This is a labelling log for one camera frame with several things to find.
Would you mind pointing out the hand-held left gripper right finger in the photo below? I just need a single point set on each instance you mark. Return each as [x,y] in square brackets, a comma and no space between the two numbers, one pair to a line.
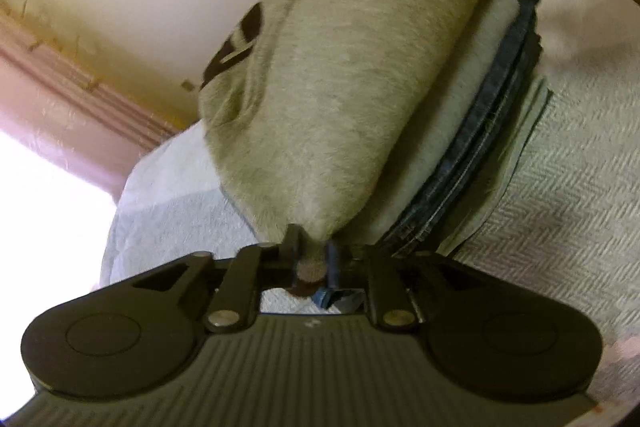
[331,259]

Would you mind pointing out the pink curtain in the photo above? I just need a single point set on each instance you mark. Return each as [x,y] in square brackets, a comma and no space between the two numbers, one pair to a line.
[65,117]

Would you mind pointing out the grey and brown sweater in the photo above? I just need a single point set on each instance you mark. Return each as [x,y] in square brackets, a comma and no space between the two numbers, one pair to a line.
[350,82]

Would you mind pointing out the stack of folded clothes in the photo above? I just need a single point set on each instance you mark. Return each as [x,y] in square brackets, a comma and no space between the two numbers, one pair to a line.
[450,122]

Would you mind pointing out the pink and grey striped blanket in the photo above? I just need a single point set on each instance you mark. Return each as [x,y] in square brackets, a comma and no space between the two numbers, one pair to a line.
[575,182]

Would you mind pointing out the folded pale green cloth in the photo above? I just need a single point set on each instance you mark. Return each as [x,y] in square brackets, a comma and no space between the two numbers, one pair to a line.
[515,142]

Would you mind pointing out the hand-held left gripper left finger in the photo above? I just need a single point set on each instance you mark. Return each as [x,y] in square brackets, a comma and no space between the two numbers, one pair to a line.
[293,247]

